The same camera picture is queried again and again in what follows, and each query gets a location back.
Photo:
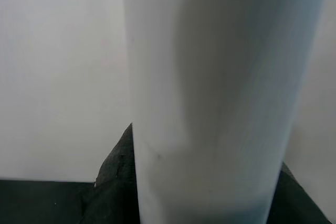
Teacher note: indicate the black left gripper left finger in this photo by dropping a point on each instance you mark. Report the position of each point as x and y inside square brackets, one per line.
[115, 195]

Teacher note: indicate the black table cloth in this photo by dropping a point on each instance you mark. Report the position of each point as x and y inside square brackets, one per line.
[39, 203]

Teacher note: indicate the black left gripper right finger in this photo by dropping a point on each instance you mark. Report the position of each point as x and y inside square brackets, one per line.
[294, 203]

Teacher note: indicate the white plastic table leg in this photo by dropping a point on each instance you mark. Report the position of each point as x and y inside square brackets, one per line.
[210, 77]

